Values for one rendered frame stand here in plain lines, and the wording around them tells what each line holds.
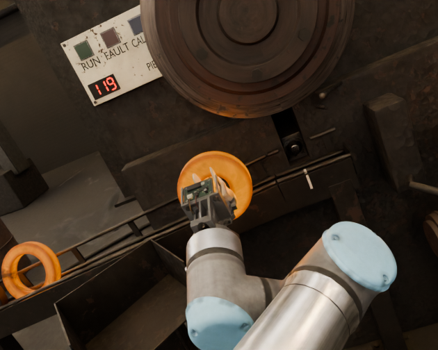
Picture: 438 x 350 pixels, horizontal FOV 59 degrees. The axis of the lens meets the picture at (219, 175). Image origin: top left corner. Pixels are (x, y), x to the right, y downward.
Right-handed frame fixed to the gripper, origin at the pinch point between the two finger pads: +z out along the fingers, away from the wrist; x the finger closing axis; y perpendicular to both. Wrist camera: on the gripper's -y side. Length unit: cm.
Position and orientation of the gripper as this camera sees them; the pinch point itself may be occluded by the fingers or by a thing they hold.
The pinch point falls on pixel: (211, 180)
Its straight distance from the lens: 81.5
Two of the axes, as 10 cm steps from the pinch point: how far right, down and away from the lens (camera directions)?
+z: -0.7, -6.0, 8.0
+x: -9.2, 3.5, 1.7
